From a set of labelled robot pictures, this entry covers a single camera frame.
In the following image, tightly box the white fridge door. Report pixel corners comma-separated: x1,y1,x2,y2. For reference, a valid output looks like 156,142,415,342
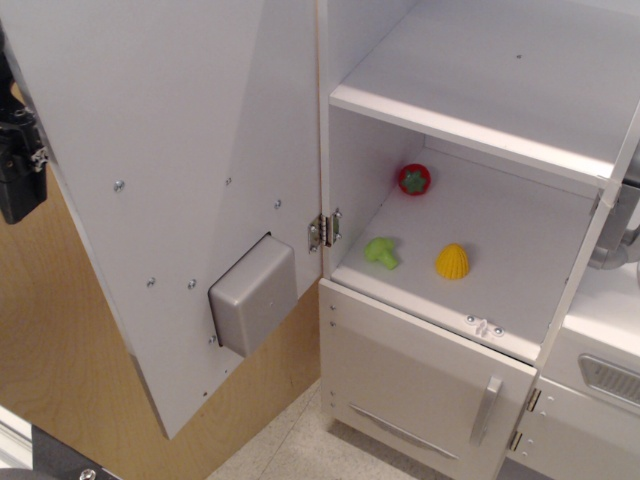
1,1,321,437

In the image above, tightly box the white door latch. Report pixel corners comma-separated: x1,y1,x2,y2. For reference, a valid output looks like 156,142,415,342
465,315,505,338

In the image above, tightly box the grey toy faucet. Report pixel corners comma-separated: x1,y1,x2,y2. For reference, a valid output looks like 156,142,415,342
589,147,639,275

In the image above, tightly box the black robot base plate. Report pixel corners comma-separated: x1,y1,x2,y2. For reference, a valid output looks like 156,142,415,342
1,407,119,480

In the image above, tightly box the silver freezer door handle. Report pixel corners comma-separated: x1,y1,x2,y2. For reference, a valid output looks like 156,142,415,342
469,376,503,447

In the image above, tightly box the white lower freezer door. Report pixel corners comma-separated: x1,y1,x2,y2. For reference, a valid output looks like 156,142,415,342
319,280,536,479

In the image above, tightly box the green toy broccoli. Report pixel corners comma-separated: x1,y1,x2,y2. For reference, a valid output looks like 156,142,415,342
364,237,398,270

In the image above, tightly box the yellow toy corn piece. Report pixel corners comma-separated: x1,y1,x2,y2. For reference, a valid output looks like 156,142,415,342
435,243,470,280

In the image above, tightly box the grey ice dispenser box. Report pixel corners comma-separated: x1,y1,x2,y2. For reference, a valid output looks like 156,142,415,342
208,234,298,358

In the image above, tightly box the grey oven vent panel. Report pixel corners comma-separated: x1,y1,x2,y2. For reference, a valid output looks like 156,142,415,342
577,354,639,408

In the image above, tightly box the red toy tomato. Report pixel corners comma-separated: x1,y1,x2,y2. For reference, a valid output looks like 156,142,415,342
398,163,431,196

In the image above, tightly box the white toy fridge cabinet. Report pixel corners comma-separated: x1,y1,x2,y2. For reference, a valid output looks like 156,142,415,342
315,0,640,480

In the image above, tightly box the brass oven hinge lower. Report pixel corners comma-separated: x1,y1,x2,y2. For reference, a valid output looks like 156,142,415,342
508,431,522,451

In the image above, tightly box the brass oven hinge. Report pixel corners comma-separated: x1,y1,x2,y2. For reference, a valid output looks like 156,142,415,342
508,431,522,451
526,388,541,412

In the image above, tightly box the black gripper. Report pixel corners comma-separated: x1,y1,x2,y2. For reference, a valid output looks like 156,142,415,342
1,117,49,225

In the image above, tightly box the silver fridge door hinge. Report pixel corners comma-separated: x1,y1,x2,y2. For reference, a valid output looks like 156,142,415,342
307,208,343,254

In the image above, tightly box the white toy oven unit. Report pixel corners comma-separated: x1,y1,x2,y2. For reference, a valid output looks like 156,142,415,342
499,264,639,479

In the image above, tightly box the brass oven hinge upper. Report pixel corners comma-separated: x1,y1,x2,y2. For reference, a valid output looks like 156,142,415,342
526,388,541,412

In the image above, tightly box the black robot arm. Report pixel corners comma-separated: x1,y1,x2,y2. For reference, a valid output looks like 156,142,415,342
1,33,49,225

